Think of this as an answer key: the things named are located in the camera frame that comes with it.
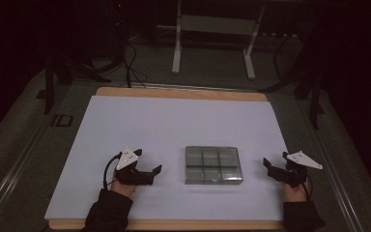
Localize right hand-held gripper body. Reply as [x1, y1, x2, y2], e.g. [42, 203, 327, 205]
[281, 150, 324, 189]

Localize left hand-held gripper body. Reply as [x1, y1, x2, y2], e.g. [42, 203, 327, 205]
[113, 146, 155, 187]

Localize person's left hand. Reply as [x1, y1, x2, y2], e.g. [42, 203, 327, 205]
[110, 177, 138, 199]

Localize person's right hand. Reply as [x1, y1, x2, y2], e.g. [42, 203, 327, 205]
[282, 179, 311, 204]

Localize white table mat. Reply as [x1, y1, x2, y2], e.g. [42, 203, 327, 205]
[43, 94, 288, 222]

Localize clear plastic compartment box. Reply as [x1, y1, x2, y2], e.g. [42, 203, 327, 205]
[184, 145, 243, 186]

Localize black metal stand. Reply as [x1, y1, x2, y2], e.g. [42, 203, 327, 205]
[258, 54, 326, 131]
[36, 51, 113, 116]

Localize wooden table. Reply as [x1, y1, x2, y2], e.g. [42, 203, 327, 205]
[47, 86, 286, 232]

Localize white metal stand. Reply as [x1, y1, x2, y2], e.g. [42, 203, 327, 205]
[171, 0, 267, 80]

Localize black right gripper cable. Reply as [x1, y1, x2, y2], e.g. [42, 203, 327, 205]
[300, 179, 313, 201]

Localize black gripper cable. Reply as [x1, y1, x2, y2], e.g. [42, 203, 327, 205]
[102, 152, 123, 191]
[300, 179, 313, 201]

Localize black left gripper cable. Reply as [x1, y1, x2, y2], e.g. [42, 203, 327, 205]
[102, 152, 123, 191]

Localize black floor cables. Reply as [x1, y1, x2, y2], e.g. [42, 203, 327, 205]
[109, 32, 149, 90]

